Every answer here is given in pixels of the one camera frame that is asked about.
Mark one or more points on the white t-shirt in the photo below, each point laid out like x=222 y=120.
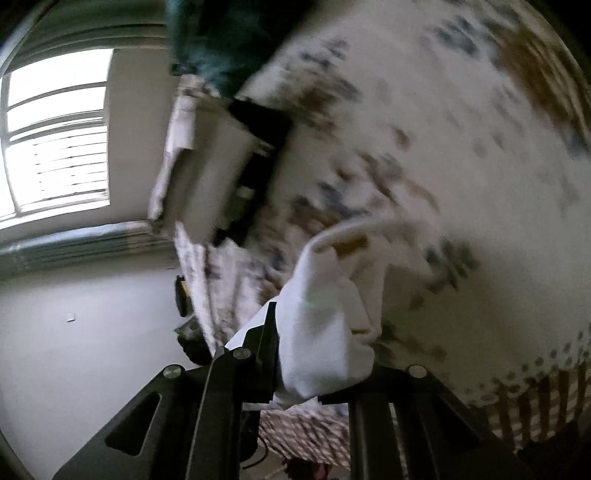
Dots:
x=318 y=332

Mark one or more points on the floral bed sheet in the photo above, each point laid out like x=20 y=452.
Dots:
x=461 y=138

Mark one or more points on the black folded garment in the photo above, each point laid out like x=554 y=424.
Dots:
x=268 y=124

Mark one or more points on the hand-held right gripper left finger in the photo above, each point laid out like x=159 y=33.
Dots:
x=258 y=350

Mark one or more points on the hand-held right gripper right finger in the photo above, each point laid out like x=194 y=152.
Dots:
x=360 y=387

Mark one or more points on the barred window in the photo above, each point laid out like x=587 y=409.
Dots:
x=60 y=138

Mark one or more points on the yellow chair with black seat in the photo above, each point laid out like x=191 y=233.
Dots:
x=183 y=297

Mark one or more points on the dark green blanket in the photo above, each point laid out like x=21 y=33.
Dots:
x=221 y=41

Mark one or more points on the dark bag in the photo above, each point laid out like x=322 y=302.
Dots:
x=196 y=344

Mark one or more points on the grey box with black part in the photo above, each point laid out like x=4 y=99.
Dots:
x=207 y=175

